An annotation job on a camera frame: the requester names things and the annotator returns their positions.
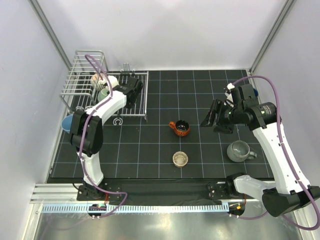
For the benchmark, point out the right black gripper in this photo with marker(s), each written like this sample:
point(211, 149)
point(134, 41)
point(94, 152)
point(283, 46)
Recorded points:
point(208, 121)

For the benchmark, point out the light blue plastic cup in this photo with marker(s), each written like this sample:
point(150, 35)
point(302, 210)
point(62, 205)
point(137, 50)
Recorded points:
point(67, 123)

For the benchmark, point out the dark blue mug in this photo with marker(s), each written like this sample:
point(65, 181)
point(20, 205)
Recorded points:
point(256, 93)

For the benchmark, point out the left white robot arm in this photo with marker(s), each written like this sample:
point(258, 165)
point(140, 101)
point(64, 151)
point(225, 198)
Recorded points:
point(86, 130)

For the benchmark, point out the mint green plastic cup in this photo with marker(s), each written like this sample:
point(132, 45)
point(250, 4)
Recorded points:
point(102, 94)

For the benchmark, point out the beige ribbed ceramic mug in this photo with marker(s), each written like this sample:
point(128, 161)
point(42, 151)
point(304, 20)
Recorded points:
point(99, 81)

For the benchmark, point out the slotted cable duct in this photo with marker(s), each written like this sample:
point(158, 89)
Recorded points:
point(90, 208)

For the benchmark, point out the orange black ceramic mug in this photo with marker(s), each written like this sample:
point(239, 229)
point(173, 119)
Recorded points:
point(181, 128)

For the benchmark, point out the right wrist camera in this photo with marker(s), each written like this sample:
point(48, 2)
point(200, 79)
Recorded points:
point(227, 91)

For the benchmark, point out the small tan ceramic cup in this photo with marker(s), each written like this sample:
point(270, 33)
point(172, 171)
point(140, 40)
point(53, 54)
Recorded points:
point(180, 159)

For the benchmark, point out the metal wire dish rack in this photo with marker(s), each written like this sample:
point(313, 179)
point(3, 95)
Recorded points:
point(85, 84)

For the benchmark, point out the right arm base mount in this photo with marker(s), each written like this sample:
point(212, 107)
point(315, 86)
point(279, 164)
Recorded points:
point(217, 190)

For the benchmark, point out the grey speckled round mug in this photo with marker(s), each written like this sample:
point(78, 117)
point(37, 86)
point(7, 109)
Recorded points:
point(239, 151)

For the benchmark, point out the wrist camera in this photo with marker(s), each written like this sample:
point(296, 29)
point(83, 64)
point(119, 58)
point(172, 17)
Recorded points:
point(227, 91)
point(113, 81)

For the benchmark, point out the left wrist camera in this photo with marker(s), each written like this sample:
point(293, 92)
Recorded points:
point(113, 81)

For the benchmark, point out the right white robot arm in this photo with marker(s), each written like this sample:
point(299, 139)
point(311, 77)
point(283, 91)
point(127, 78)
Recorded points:
point(291, 190)

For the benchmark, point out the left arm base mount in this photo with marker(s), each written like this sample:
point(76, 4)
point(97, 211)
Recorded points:
point(87, 192)

